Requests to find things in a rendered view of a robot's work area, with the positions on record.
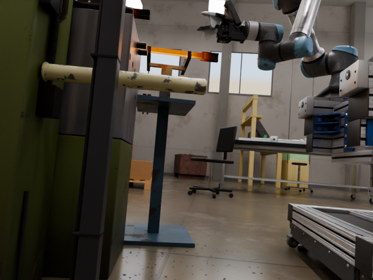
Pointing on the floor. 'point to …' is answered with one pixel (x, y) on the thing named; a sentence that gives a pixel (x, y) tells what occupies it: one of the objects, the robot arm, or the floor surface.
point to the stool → (298, 177)
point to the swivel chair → (225, 137)
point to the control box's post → (100, 141)
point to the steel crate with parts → (189, 167)
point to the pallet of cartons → (141, 172)
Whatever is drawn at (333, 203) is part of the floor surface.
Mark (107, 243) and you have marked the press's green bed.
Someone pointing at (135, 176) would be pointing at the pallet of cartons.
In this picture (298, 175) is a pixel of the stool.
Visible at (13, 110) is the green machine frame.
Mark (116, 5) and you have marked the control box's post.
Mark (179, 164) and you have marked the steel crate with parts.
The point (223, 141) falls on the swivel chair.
